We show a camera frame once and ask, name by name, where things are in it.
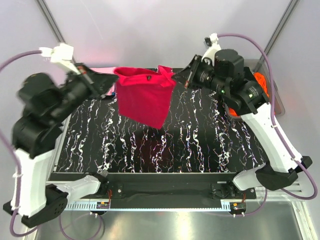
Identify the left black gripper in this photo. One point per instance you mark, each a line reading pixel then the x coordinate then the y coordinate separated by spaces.
pixel 103 82

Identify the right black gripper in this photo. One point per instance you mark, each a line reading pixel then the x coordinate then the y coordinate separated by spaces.
pixel 183 77

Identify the red t-shirt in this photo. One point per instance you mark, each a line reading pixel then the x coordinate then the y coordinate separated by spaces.
pixel 144 95

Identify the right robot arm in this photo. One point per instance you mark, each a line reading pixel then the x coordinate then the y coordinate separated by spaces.
pixel 240 91

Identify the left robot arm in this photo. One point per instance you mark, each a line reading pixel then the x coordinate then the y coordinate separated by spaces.
pixel 34 135

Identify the pink folded t-shirt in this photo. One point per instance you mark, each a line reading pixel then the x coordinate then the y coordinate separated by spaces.
pixel 105 79

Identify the orange t-shirt in bin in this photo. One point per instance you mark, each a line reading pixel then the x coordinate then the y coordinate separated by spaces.
pixel 260 78

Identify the black marbled table mat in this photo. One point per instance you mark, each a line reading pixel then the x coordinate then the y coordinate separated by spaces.
pixel 197 137

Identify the clear plastic bin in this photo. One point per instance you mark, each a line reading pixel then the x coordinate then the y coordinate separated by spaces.
pixel 256 65

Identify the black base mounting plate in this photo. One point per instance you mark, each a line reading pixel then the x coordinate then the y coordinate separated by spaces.
pixel 130 184

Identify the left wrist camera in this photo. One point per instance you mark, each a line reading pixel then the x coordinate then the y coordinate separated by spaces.
pixel 61 55

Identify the left aluminium frame post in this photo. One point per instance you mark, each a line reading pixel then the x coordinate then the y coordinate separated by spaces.
pixel 48 16

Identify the aluminium frame post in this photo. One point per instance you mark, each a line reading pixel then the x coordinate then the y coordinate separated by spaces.
pixel 288 12
pixel 48 16

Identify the right aluminium frame post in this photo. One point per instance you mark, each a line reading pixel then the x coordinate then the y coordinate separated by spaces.
pixel 288 12

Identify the aluminium front rail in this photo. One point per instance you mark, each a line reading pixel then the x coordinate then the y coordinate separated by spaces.
pixel 177 202

